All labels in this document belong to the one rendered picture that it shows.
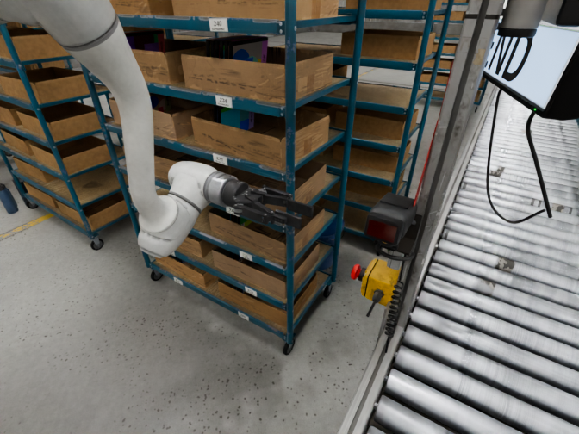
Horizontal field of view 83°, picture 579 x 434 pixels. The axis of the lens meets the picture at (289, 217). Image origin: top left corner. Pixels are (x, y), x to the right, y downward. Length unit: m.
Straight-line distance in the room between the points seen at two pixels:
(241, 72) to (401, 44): 1.00
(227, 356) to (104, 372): 0.54
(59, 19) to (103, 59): 0.08
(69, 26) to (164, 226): 0.45
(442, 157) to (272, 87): 0.55
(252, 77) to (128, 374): 1.36
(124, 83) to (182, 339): 1.34
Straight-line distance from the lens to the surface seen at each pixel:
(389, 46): 1.87
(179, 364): 1.71
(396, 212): 0.57
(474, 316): 0.94
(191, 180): 0.92
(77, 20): 0.61
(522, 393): 0.87
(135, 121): 0.73
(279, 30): 0.91
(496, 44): 0.83
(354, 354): 1.69
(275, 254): 1.26
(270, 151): 1.04
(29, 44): 2.16
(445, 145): 0.60
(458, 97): 0.58
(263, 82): 1.00
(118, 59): 0.66
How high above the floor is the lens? 1.39
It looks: 34 degrees down
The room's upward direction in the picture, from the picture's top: straight up
